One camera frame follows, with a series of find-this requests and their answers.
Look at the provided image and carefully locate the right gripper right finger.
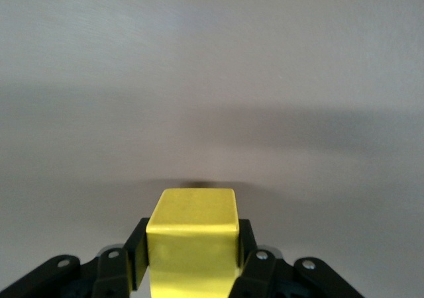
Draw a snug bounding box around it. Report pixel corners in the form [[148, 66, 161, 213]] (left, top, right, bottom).
[[226, 218, 362, 298]]

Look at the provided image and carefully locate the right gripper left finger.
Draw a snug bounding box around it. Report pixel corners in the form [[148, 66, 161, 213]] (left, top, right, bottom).
[[0, 217, 149, 298]]

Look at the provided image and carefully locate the yellow wooden block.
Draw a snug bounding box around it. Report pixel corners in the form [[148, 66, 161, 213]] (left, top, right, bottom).
[[144, 187, 240, 298]]

